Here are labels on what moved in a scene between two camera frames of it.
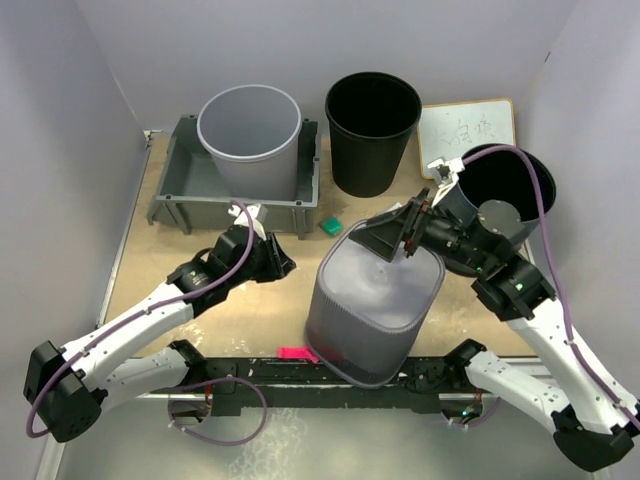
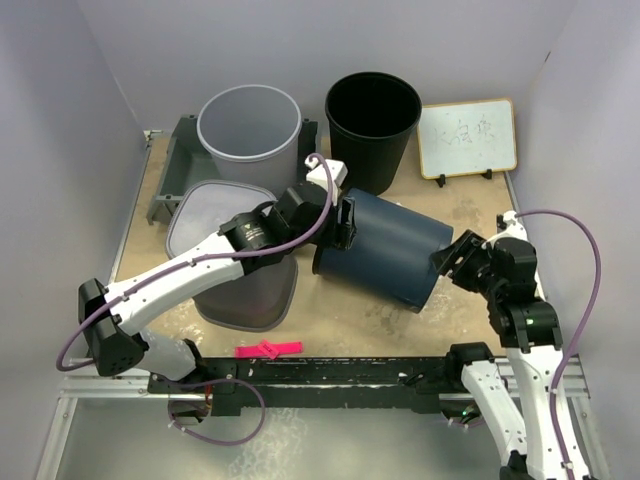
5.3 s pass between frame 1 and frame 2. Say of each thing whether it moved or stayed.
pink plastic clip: moved
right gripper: moved
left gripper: moved
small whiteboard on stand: stayed
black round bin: stayed
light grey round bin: stayed
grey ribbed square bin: moved
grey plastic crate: stayed
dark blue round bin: moved
